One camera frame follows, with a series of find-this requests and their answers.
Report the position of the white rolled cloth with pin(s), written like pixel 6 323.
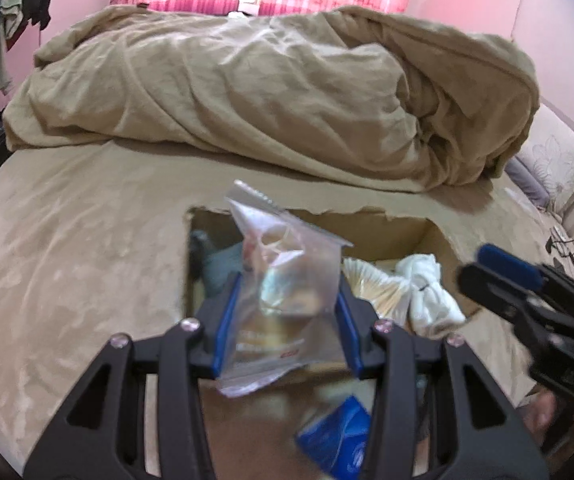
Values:
pixel 432 295

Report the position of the blue packet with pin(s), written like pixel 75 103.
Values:
pixel 337 435

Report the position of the clear plastic zip bag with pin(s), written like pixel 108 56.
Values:
pixel 287 280

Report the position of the cardboard box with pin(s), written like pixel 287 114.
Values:
pixel 397 237

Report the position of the person's right hand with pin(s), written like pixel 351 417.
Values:
pixel 547 420

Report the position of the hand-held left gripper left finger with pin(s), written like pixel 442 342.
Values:
pixel 228 320

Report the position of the beige duvet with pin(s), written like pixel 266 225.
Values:
pixel 247 90

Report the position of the bag of beige sticks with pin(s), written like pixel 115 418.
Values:
pixel 377 285

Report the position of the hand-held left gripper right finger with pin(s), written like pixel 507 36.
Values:
pixel 348 332

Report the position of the bed with beige sheet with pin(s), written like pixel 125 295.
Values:
pixel 77 250

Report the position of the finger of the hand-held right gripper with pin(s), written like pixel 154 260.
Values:
pixel 509 261
pixel 497 290

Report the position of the grey pillow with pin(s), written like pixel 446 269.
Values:
pixel 527 180

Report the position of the floral white pillow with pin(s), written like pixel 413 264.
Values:
pixel 559 155

